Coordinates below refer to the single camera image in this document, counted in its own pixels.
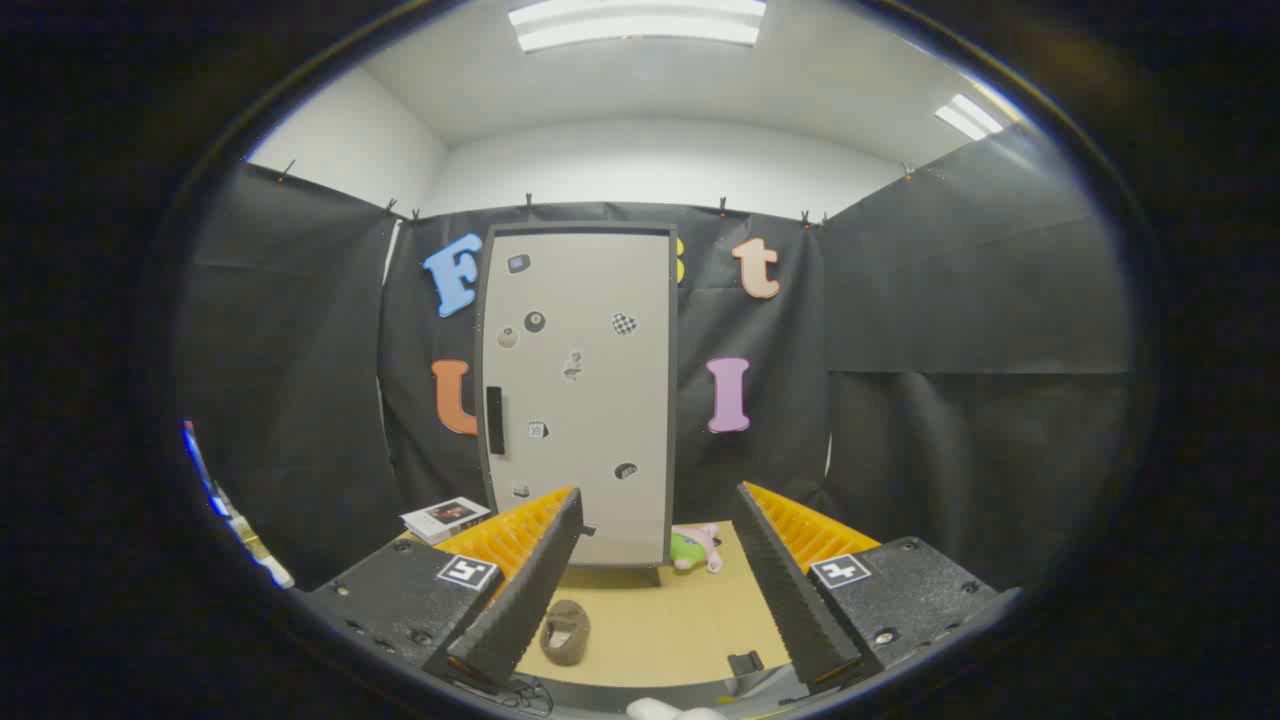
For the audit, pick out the pink and green plush toy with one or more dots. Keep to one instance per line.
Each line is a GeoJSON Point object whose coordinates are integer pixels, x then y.
{"type": "Point", "coordinates": [692, 548]}

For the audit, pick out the black backdrop cloth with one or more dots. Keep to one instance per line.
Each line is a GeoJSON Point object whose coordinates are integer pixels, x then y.
{"type": "Point", "coordinates": [950, 300]}

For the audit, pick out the white and black book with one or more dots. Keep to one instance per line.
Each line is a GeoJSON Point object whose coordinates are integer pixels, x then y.
{"type": "Point", "coordinates": [445, 518]}

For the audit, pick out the brown fuzzy slipper shoe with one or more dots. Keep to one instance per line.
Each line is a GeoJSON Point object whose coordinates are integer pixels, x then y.
{"type": "Point", "coordinates": [565, 635]}

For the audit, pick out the grey shoe cabinet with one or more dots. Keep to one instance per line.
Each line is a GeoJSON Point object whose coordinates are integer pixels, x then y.
{"type": "Point", "coordinates": [620, 576]}

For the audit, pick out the small black clip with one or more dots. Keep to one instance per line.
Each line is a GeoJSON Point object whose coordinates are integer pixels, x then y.
{"type": "Point", "coordinates": [746, 663]}

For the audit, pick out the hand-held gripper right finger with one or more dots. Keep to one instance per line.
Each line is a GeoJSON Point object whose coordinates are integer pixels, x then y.
{"type": "Point", "coordinates": [790, 600]}

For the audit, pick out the long ceiling light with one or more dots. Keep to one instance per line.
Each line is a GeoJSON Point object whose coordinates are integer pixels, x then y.
{"type": "Point", "coordinates": [640, 25]}

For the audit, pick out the small ceiling light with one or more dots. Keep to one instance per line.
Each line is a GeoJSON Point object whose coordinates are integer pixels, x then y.
{"type": "Point", "coordinates": [968, 116]}

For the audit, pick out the colourful small items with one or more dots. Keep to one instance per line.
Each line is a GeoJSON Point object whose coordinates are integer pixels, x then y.
{"type": "Point", "coordinates": [240, 525]}

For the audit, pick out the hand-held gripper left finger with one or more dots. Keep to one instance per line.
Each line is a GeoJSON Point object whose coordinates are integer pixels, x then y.
{"type": "Point", "coordinates": [520, 600]}

